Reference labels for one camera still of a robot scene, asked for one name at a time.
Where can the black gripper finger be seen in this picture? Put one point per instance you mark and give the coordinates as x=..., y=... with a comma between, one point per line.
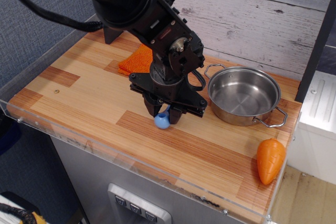
x=175, y=113
x=153, y=105

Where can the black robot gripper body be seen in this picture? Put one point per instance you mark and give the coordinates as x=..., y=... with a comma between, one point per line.
x=177, y=93

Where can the blue and grey toy spoon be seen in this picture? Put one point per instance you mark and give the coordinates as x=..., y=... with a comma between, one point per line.
x=162, y=120

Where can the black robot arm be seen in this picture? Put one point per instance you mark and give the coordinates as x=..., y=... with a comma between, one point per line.
x=173, y=78

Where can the orange folded cloth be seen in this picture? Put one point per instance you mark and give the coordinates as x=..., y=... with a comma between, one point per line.
x=138, y=62

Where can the stainless steel pot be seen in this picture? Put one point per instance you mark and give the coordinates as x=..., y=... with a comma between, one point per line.
x=244, y=96

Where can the silver toy appliance front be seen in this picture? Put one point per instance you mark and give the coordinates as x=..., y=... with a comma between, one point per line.
x=91, y=173

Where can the silver dispenser button panel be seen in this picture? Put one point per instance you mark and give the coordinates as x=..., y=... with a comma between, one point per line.
x=130, y=208

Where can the orange plastic toy carrot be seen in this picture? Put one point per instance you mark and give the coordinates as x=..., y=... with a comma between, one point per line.
x=270, y=158

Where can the white ribbed box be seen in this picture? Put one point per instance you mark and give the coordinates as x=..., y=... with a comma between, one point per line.
x=312, y=150

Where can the clear acrylic table guard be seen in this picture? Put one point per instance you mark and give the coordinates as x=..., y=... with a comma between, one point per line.
x=75, y=93

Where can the yellow black object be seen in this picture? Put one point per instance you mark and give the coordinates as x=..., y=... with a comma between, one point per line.
x=35, y=219

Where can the dark left vertical post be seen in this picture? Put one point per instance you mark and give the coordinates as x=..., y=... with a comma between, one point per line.
x=111, y=34

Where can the dark vertical post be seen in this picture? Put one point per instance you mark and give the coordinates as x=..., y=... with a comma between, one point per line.
x=317, y=51
x=111, y=34

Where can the dark right vertical post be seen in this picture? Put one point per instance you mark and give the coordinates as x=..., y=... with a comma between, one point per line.
x=317, y=51

